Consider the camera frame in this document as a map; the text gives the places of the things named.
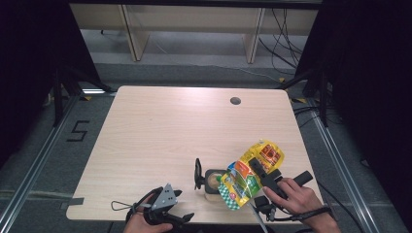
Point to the black curtain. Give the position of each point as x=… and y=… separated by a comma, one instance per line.
x=29, y=64
x=372, y=64

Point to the black metal stand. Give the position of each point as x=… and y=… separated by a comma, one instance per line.
x=323, y=100
x=58, y=97

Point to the short silver rail piece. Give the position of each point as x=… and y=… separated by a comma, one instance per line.
x=94, y=91

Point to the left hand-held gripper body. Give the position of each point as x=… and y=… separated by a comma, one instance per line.
x=165, y=197

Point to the yellow black hazard tape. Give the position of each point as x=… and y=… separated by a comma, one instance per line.
x=281, y=79
x=299, y=100
x=85, y=97

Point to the yellow spout pouch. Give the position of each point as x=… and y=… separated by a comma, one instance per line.
x=243, y=181

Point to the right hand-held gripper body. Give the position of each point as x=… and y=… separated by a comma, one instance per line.
x=273, y=181

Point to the grey tape strip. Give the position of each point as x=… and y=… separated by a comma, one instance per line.
x=73, y=202

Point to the beige wooden shelf unit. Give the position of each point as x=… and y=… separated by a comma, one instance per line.
x=194, y=19

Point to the person's right hand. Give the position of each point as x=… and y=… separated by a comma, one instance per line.
x=298, y=199

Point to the dark round table grommet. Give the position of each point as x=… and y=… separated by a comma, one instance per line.
x=235, y=100

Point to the aluminium floor rail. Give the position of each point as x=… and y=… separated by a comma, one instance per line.
x=40, y=161
x=339, y=161

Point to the person's left hand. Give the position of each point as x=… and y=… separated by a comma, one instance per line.
x=139, y=225

